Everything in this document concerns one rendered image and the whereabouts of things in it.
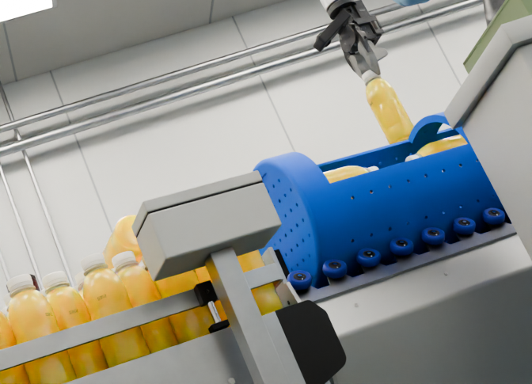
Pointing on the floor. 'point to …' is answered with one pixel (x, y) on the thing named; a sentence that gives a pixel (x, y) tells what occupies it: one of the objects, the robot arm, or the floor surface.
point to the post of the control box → (245, 318)
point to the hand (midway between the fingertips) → (370, 76)
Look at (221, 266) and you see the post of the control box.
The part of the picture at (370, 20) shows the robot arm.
